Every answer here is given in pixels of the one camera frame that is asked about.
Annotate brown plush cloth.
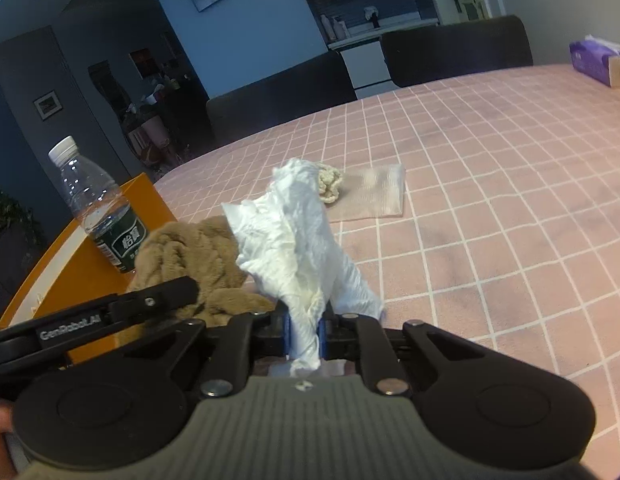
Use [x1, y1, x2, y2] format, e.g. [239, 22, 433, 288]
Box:
[125, 215, 276, 328]

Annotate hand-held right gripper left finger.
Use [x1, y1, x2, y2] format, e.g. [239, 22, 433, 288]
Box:
[120, 311, 294, 400]

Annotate beige flat cloth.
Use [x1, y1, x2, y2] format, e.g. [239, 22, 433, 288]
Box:
[327, 162, 407, 223]

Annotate green plant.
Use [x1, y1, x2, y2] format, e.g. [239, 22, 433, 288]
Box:
[0, 185, 41, 261]

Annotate dark framed picture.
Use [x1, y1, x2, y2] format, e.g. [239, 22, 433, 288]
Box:
[129, 48, 156, 80]

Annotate white sink cabinet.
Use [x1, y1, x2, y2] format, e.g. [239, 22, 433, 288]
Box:
[327, 17, 441, 93]

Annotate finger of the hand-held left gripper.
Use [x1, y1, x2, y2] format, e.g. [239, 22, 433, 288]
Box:
[107, 276, 201, 322]

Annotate white tissue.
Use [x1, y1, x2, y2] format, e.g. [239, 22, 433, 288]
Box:
[221, 157, 386, 376]

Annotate pink hanging bags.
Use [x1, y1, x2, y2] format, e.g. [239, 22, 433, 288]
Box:
[122, 105, 176, 166]

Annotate pink checked tablecloth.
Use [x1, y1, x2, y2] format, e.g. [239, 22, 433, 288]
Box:
[152, 62, 620, 476]

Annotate orange cardboard box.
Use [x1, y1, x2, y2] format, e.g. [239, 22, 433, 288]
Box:
[0, 172, 178, 366]

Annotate cream crochet piece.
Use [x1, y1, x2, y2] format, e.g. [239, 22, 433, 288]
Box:
[317, 164, 344, 206]

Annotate black chair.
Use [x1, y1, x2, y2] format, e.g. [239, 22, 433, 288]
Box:
[206, 51, 358, 148]
[380, 15, 534, 88]

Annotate clear plastic water bottle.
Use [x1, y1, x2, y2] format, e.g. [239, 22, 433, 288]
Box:
[48, 135, 150, 275]

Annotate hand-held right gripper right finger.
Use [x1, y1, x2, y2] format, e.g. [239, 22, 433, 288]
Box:
[317, 312, 496, 397]

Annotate dark sideboard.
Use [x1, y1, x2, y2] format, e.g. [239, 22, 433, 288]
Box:
[150, 75, 216, 161]

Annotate purple tissue pack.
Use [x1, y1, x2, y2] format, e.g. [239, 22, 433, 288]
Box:
[570, 35, 620, 88]

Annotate small framed picture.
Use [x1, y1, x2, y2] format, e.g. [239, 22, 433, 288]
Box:
[33, 90, 61, 121]

